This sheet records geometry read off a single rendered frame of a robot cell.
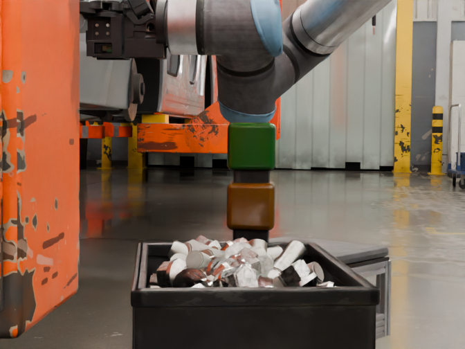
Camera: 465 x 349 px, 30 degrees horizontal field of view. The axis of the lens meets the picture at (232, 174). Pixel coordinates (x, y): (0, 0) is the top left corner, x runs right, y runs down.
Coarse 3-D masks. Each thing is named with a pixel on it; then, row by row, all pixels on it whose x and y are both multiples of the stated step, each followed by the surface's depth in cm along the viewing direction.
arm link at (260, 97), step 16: (272, 64) 131; (288, 64) 136; (224, 80) 132; (240, 80) 130; (256, 80) 130; (272, 80) 133; (288, 80) 137; (224, 96) 134; (240, 96) 132; (256, 96) 132; (272, 96) 135; (224, 112) 137; (240, 112) 134; (256, 112) 135; (272, 112) 137
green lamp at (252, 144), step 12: (228, 132) 72; (240, 132) 72; (252, 132) 72; (264, 132) 71; (228, 144) 72; (240, 144) 72; (252, 144) 72; (264, 144) 72; (228, 156) 72; (240, 156) 72; (252, 156) 72; (264, 156) 72; (240, 168) 72; (252, 168) 72; (264, 168) 72
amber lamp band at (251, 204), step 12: (228, 192) 72; (240, 192) 72; (252, 192) 72; (264, 192) 72; (228, 204) 72; (240, 204) 72; (252, 204) 72; (264, 204) 72; (228, 216) 72; (240, 216) 72; (252, 216) 72; (264, 216) 72; (228, 228) 72; (240, 228) 72; (252, 228) 72; (264, 228) 72
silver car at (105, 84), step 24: (120, 0) 381; (96, 72) 372; (120, 72) 384; (144, 72) 471; (168, 72) 515; (192, 72) 666; (216, 72) 787; (96, 96) 375; (120, 96) 387; (144, 96) 473; (168, 96) 492; (192, 96) 607; (216, 96) 790
